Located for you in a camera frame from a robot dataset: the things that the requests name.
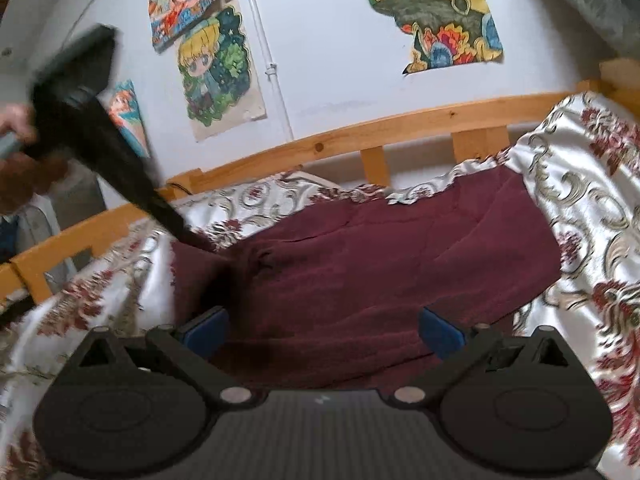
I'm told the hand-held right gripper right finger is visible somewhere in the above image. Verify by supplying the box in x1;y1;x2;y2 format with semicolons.
385;307;577;409

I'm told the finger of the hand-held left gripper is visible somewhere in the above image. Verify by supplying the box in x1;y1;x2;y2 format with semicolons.
75;102;236;266

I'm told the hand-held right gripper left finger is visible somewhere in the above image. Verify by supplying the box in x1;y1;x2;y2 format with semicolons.
75;306;267;409

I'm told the maroon knit garment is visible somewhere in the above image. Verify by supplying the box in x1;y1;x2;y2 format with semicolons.
170;162;563;391

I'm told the person's left forearm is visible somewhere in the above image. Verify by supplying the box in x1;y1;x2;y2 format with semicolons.
0;154;68;216

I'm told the person's left hand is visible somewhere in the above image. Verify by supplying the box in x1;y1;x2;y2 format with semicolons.
0;104;38;148

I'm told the white floral printed blanket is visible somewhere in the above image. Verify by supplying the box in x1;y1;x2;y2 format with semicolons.
0;91;640;480

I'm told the small orange cartoon wall poster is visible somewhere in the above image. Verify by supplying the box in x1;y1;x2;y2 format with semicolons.
109;80;151;158

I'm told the orange-haired cartoon wall poster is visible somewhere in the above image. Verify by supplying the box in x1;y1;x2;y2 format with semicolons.
148;0;222;55

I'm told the blond cartoon figure wall poster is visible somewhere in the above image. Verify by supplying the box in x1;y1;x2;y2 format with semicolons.
177;4;267;142

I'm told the white wall pipe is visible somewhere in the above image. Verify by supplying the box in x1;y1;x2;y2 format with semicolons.
244;0;296;142

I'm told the wooden bed frame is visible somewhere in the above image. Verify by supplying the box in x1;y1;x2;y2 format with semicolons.
0;57;640;306

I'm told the colourful landscape wall poster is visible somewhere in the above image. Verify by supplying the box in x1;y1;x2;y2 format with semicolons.
352;0;505;77

